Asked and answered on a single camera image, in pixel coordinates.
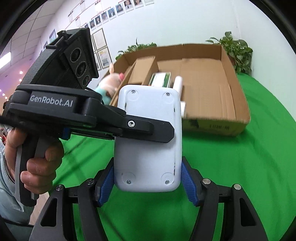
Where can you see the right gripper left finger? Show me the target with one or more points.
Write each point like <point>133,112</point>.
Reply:
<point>56,220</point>

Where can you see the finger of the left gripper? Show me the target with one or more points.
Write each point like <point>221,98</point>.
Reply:
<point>111,124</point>

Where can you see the white plastic device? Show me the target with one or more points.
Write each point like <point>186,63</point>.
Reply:
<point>149,158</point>

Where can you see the pink pig plush toy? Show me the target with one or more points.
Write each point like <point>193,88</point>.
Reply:
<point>108,86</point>

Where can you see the green white medicine box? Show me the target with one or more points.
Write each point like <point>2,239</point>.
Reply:
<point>160,79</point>

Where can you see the long brown cardboard box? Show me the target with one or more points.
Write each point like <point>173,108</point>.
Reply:
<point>137,73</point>

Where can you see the white hair dryer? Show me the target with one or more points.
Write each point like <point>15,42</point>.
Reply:
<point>178,87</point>

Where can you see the light blue sleeve forearm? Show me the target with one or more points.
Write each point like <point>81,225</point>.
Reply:
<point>11,209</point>

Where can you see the person's left hand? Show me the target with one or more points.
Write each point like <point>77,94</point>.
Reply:
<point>40,173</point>

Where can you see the green table cloth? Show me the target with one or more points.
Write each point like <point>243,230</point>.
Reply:
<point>261,159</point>

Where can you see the left potted green plant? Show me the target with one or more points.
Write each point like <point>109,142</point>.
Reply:
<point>135,47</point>

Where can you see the potted green plant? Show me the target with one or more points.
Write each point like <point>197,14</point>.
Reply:
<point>135,47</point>
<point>238,51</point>

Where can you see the large open cardboard box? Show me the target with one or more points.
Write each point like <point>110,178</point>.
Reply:
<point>215,101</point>

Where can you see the right potted green plant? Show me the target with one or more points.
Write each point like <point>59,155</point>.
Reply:
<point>238,51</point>

